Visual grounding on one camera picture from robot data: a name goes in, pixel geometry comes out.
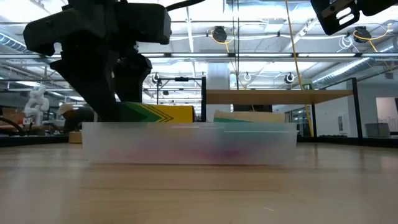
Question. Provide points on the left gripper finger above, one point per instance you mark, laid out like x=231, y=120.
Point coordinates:
x=130, y=81
x=93, y=84

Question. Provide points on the yellow green crayon box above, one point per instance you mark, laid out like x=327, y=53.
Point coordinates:
x=168, y=113

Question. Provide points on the teal sticky note pad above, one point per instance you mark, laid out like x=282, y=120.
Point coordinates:
x=248, y=117

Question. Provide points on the person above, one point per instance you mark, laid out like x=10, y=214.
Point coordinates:
x=76, y=118

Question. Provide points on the clear pencil case purple lid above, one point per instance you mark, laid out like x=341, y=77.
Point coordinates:
x=140, y=140

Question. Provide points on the white round column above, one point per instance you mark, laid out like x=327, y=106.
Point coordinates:
x=218, y=77

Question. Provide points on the wooden shelf black legs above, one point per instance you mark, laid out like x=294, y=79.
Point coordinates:
x=280, y=96

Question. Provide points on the grey storage bin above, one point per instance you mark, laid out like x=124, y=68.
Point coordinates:
x=377, y=130

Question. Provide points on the black computer box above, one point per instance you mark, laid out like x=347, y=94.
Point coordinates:
x=253, y=108

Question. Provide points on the distant black rig frame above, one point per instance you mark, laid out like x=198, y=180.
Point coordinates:
x=182, y=79

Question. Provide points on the black aluminium frame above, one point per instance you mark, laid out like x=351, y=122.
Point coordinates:
x=31, y=140
x=348, y=140

